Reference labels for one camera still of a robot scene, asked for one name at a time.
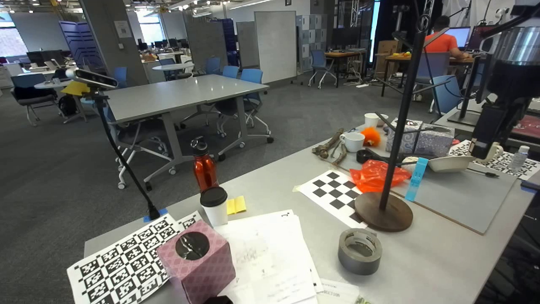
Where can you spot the large marker tag sheet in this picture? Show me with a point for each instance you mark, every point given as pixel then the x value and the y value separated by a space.
pixel 126 261

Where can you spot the grey lockers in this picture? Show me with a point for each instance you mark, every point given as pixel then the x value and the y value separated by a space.
pixel 312 40

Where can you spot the blue folding partition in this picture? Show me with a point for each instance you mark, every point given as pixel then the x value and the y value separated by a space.
pixel 82 42

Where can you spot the bundle of wooden sticks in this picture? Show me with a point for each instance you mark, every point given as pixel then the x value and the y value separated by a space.
pixel 331 145

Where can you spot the cream mug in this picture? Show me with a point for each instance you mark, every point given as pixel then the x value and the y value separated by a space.
pixel 491 154

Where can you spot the small marker tag sheet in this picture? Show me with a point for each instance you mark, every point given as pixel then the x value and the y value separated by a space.
pixel 504 162

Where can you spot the blue peg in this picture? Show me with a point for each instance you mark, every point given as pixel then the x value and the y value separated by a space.
pixel 417 179

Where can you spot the camera on mount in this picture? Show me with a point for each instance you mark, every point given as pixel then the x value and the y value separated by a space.
pixel 90 78

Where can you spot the grey tape roll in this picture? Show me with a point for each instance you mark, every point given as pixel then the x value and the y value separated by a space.
pixel 359 257

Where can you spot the white bowl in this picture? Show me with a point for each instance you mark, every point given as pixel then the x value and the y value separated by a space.
pixel 449 164

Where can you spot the stack of white papers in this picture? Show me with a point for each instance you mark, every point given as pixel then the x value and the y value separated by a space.
pixel 270 257

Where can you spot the red mat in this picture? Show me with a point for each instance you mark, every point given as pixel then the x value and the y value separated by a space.
pixel 527 126

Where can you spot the white paper cup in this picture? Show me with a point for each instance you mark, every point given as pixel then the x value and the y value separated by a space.
pixel 371 120

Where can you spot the checkerboard paper sheet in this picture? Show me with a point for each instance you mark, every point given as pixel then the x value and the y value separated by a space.
pixel 333 192

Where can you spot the black tape roll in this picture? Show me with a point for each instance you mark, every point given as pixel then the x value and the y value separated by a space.
pixel 363 156

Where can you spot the red water bottle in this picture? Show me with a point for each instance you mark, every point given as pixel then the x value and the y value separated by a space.
pixel 205 171

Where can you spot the grey meeting table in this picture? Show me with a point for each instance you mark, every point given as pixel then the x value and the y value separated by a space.
pixel 177 95

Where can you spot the white mug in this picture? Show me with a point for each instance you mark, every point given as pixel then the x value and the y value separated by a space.
pixel 353 142

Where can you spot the white cup with black lid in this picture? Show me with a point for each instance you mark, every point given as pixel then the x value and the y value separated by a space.
pixel 215 209

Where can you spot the white paper slip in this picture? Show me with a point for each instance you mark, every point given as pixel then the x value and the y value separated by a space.
pixel 337 292

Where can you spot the pink tissue box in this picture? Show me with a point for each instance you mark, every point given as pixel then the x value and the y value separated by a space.
pixel 198 270

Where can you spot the grey patterned tissue box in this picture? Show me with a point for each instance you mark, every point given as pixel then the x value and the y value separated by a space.
pixel 434 141

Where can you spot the wooden desk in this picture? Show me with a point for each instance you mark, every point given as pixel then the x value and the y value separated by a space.
pixel 344 54

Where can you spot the white round table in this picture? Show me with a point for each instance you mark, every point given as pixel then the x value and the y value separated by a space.
pixel 173 66

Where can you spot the person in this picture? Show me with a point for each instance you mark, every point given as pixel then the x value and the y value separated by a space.
pixel 443 41

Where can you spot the black backpack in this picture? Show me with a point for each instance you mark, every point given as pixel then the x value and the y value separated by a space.
pixel 67 105

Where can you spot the window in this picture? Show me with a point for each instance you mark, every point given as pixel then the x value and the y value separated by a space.
pixel 12 42

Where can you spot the blue tape patch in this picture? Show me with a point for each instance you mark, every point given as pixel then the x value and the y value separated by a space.
pixel 162 211

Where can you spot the grey board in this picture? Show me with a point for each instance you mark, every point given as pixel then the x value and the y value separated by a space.
pixel 455 194

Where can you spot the black stand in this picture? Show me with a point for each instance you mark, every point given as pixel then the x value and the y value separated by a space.
pixel 466 105

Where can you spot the cardboard box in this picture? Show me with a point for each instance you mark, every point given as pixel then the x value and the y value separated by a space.
pixel 386 55

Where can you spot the blue office chair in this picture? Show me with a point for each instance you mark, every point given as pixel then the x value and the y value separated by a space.
pixel 447 93
pixel 319 61

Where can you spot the yellow sticky notes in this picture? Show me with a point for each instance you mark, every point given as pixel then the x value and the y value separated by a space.
pixel 236 205

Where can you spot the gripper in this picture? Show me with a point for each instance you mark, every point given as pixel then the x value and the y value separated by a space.
pixel 512 82

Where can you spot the clear plastic bottle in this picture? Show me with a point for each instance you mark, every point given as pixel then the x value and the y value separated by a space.
pixel 518 159

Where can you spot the orange fluffy toy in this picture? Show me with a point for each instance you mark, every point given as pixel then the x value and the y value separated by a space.
pixel 371 137

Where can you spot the grey partition panel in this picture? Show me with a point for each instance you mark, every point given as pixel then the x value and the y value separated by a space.
pixel 275 46

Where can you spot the dark wooden hanger stand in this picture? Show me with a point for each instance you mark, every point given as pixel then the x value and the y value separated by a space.
pixel 383 213

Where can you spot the orange plastic bag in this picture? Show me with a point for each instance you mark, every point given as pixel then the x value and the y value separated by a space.
pixel 373 177

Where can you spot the row of blue office chairs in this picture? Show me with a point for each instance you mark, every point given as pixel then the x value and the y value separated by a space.
pixel 249 97

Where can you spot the dark office chair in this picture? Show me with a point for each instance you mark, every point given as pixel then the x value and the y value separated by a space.
pixel 31 93

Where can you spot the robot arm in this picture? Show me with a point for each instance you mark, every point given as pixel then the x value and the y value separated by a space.
pixel 519 44

